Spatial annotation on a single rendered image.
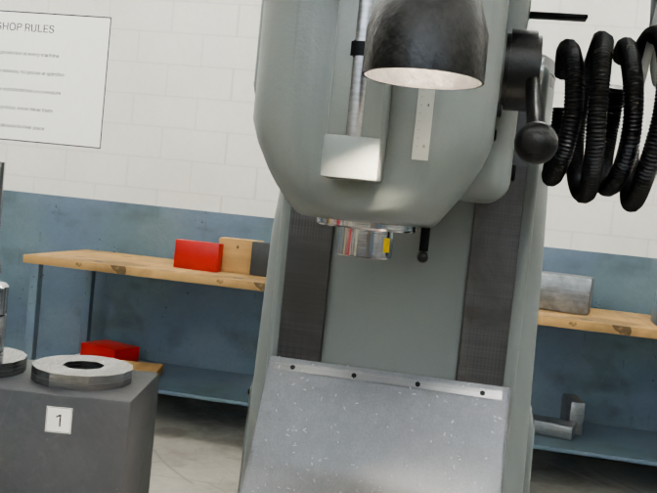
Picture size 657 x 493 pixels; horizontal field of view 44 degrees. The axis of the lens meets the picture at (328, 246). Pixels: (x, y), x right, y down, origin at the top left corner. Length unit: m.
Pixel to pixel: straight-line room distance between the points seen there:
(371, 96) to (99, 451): 0.38
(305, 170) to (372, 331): 0.49
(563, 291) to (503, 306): 3.34
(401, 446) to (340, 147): 0.56
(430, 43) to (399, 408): 0.68
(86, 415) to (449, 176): 0.36
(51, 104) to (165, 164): 0.88
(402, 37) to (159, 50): 4.92
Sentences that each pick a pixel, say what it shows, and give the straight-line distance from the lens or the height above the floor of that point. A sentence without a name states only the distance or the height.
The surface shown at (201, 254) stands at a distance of 4.55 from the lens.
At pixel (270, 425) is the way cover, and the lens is 1.07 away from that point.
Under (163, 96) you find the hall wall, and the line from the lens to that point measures 5.30.
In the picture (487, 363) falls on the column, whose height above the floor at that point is 1.14.
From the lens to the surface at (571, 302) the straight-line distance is 4.39.
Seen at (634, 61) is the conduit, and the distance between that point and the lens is 0.92.
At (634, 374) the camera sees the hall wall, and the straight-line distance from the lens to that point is 5.04.
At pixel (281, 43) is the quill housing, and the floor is 1.44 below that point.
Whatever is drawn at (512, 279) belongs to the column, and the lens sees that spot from 1.05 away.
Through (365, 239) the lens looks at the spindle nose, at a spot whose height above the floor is 1.30.
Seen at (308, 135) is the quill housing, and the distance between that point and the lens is 0.61.
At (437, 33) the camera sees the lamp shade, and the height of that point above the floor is 1.42.
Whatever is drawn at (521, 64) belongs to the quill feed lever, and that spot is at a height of 1.45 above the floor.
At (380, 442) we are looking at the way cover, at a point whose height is 1.03.
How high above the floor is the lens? 1.32
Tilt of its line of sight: 3 degrees down
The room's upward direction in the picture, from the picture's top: 6 degrees clockwise
